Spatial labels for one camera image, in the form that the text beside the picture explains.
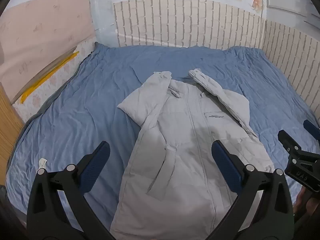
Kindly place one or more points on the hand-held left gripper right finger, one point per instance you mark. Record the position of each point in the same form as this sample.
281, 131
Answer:
225, 165

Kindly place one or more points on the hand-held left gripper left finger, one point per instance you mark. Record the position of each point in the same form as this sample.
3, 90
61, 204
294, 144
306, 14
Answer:
96, 160

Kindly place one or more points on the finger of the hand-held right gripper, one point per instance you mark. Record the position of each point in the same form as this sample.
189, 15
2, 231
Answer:
311, 128
287, 140

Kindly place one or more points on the grey puffer jacket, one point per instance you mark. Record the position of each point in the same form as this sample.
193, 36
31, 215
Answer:
180, 130

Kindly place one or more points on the person's right hand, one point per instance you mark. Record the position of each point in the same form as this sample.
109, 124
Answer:
300, 200

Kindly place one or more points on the white sheet tag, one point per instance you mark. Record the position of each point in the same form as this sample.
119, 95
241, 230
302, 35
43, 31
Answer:
42, 163

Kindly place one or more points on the blue bed sheet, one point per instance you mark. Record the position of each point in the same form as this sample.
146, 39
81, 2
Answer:
87, 92

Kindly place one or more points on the floral mattress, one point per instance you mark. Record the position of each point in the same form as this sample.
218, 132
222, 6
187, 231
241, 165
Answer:
52, 87

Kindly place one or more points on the light wooden cabinet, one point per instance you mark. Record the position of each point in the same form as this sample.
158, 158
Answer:
8, 130

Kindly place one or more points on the yellow tape strip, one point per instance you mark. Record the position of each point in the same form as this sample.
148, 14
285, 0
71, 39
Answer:
47, 77

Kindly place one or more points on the pink padded headboard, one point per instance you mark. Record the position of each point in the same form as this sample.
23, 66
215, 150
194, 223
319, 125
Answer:
37, 42

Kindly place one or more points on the brick pattern wall panel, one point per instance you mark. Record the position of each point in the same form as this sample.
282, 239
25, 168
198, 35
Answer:
187, 22
295, 62

